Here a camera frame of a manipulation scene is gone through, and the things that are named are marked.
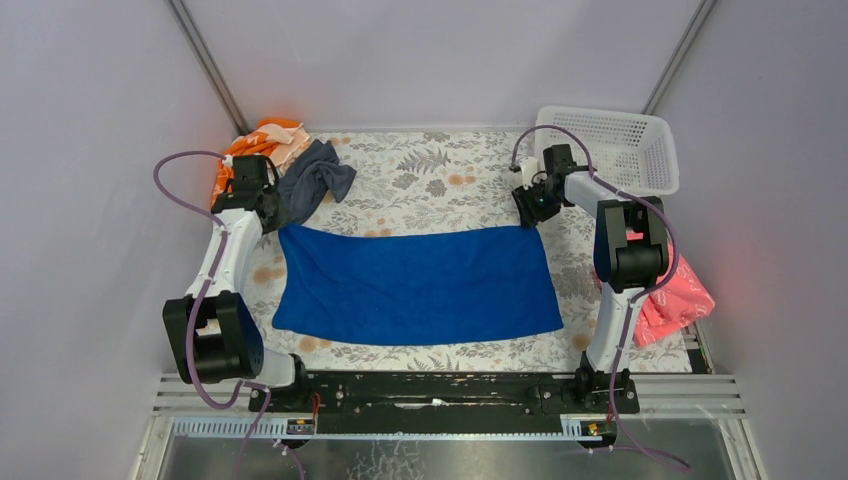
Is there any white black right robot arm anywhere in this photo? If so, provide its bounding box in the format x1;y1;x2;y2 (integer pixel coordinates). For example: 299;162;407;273
510;144;670;403

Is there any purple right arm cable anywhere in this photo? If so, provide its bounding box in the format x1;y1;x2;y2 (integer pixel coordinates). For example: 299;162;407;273
508;124;694;475

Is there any dark grey towel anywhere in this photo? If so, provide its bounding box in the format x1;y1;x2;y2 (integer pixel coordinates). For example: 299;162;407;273
277;140;357;225

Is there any blue towel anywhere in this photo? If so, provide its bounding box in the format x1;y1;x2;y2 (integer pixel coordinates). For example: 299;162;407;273
272;225;563;346

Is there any pink patterned towel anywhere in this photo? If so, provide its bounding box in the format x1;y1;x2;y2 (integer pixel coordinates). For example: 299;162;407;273
633;256;716;348

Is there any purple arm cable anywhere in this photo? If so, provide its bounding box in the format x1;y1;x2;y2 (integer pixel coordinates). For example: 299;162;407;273
152;150;309;480
508;124;694;475

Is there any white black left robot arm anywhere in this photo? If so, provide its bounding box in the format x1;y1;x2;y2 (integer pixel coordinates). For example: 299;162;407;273
153;155;303;389

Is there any floral tablecloth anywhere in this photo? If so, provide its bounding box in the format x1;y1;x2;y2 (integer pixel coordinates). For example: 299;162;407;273
218;130;694;374

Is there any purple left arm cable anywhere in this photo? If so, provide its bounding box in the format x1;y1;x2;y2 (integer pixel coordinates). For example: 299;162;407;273
152;150;309;480

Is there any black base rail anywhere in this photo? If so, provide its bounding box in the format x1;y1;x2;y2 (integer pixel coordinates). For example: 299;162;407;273
248;370;640;435

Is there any orange white towel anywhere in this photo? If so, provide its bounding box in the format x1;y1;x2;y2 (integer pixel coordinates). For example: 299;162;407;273
224;117;312;173

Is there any white plastic basket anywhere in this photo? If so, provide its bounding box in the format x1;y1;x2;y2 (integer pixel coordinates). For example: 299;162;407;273
534;105;679;196

